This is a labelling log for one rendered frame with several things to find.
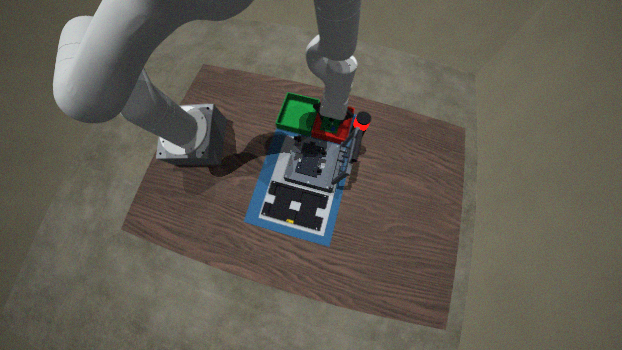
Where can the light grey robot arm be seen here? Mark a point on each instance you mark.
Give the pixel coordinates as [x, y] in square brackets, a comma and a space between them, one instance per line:
[103, 70]

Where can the red bin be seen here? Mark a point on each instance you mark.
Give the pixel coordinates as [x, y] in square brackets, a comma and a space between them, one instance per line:
[342, 132]

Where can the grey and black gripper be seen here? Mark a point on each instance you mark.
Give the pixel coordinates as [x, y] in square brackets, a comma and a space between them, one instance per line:
[333, 111]

